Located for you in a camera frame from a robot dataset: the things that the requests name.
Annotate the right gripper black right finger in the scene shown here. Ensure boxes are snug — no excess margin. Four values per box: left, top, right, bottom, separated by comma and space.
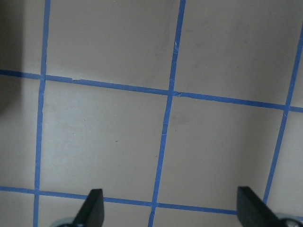
236, 186, 284, 227

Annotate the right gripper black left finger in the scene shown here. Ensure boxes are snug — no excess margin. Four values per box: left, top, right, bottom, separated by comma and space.
71, 189, 105, 227

